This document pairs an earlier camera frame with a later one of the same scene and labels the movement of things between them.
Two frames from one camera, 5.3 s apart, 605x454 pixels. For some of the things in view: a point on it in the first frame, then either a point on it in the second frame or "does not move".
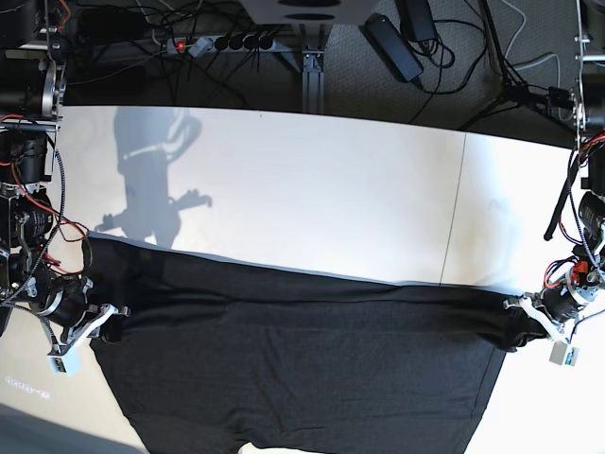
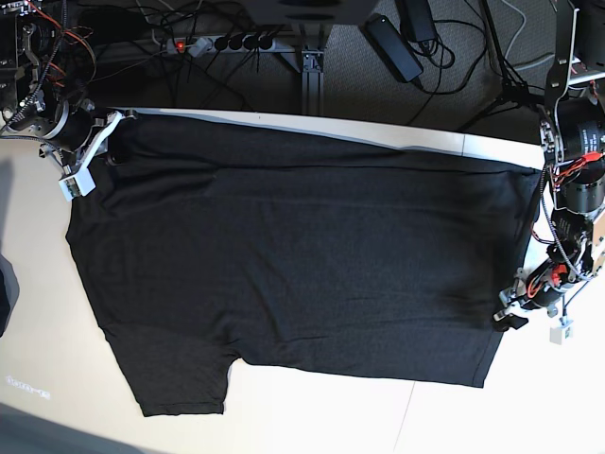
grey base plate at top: (309, 11) does not move
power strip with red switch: (220, 43) does not move
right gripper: (71, 319) → (81, 133)
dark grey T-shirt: (215, 351) → (212, 241)
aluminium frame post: (313, 73) does not move
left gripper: (561, 302) → (538, 287)
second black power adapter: (415, 20) does not move
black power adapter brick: (391, 46) does not move
